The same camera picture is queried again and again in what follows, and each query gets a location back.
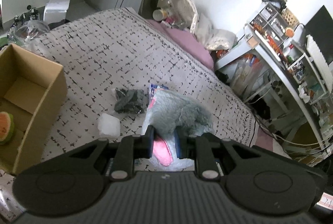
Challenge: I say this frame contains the white appliance box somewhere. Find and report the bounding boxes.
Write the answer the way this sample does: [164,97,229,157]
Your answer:
[43,0,70,24]

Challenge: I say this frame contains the patterned grey bed cover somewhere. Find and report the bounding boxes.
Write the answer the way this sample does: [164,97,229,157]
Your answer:
[1,8,258,219]

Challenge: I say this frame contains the grey fluffy plush slipper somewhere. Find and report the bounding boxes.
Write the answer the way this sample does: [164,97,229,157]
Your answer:
[142,89,215,171]

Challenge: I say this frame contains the brown cardboard box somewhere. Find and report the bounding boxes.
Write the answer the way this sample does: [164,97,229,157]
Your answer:
[1,45,67,175]

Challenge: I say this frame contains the paper cup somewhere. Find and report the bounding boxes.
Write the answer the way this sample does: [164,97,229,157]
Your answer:
[152,9,169,22]

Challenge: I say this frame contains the pink pillow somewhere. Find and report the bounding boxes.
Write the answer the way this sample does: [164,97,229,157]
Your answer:
[147,19,214,70]

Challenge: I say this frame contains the dark grey bagged cloth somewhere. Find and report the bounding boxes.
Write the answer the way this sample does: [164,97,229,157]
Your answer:
[114,88,147,115]

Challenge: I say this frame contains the clear plastic bag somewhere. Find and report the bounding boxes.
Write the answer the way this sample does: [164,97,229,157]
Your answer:
[7,20,50,46]

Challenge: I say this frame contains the white crumpled bags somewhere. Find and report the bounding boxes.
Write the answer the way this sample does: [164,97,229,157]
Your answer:
[176,0,236,51]

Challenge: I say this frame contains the blue tissue pack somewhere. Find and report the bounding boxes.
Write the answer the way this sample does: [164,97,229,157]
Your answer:
[148,84,169,101]

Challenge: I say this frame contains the burger plush toy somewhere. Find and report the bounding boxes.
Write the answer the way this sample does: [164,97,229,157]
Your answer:
[0,112,15,145]

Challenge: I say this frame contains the clear plastic bottle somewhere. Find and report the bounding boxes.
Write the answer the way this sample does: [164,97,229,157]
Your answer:
[159,0,182,26]

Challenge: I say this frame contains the drawer organiser on desk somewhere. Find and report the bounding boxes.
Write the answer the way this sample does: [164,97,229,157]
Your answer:
[250,2,295,46]

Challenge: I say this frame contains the black monitor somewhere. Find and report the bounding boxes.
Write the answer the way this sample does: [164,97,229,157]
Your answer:
[305,5,333,65]

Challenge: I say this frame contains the white desk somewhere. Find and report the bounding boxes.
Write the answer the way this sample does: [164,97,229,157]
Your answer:
[215,23,329,150]

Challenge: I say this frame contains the white keyboard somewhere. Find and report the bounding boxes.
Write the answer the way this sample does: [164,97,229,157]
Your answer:
[306,35,332,91]

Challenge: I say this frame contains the white soft block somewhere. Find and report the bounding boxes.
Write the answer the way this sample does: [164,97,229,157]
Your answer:
[98,113,120,139]

